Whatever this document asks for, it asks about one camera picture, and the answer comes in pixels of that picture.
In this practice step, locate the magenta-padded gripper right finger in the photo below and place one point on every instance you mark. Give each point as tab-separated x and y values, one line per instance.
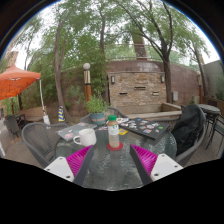
146	160

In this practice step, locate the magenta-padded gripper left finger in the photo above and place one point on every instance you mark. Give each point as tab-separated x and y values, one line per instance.
76	160

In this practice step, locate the coffee drink bottle green cap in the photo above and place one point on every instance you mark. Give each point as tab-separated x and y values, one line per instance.
113	135

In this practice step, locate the white ceramic mug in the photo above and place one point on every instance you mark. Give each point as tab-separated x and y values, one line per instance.
87	137

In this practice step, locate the grey laptop with stickers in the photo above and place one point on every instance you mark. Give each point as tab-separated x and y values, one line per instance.
71	130

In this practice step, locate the dark laptop with stickers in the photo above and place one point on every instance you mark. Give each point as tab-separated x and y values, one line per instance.
146	128

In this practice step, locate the yellow blue striped cone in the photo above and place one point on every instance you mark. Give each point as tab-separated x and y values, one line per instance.
61	115

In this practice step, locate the potted green plant teal pot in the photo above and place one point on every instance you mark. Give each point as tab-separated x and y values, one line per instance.
96	110

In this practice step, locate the white canopy pole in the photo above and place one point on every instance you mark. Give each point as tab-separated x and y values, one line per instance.
42	103

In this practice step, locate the round dark patio table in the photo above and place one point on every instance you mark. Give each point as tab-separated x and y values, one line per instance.
208	110

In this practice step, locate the orange canopy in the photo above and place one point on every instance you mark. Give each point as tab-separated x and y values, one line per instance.
16	81

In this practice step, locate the stone fountain wall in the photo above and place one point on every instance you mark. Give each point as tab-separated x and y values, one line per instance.
136	91

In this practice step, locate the striped lamp post white globe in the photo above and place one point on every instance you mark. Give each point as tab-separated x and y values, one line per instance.
87	85

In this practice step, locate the small wall lantern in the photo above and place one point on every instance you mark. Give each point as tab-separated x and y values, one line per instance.
162	79
113	79

